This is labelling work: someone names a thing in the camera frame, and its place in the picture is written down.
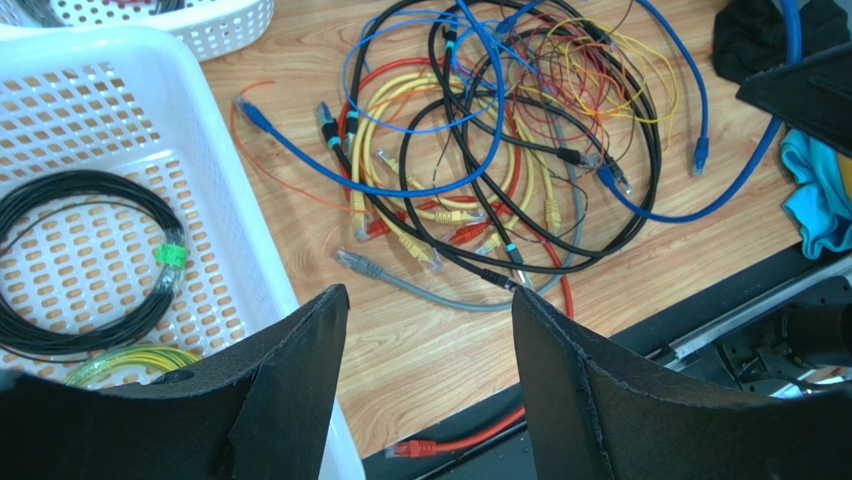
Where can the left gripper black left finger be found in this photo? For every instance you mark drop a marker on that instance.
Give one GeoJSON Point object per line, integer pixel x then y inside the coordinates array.
{"type": "Point", "coordinates": [259, 409]}

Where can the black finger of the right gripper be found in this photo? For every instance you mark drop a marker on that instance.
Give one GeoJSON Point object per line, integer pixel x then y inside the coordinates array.
{"type": "Point", "coordinates": [813, 96]}

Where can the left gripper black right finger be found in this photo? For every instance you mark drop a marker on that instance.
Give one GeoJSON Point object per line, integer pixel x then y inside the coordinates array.
{"type": "Point", "coordinates": [597, 410]}

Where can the black garment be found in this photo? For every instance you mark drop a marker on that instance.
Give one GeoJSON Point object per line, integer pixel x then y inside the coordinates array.
{"type": "Point", "coordinates": [749, 36]}

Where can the teal cloth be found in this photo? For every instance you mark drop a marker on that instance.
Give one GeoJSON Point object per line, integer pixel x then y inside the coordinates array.
{"type": "Point", "coordinates": [821, 203]}

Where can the white perforated basket near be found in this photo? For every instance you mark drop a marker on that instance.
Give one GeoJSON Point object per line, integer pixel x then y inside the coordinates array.
{"type": "Point", "coordinates": [131, 242]}

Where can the white perforated basket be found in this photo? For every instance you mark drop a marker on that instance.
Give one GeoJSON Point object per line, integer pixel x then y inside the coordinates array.
{"type": "Point", "coordinates": [131, 242]}
{"type": "Point", "coordinates": [209, 28]}

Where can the white perforated basket far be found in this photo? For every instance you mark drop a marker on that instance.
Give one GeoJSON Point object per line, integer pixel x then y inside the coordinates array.
{"type": "Point", "coordinates": [209, 28]}

